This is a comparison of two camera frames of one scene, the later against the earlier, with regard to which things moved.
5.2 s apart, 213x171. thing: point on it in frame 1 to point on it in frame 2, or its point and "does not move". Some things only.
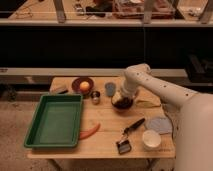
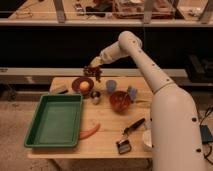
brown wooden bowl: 124,104 does not move
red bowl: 83,85 does not move
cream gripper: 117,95 to 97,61
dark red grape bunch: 124,103 to 93,71
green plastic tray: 56,122 does not move
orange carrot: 88,132 does not move
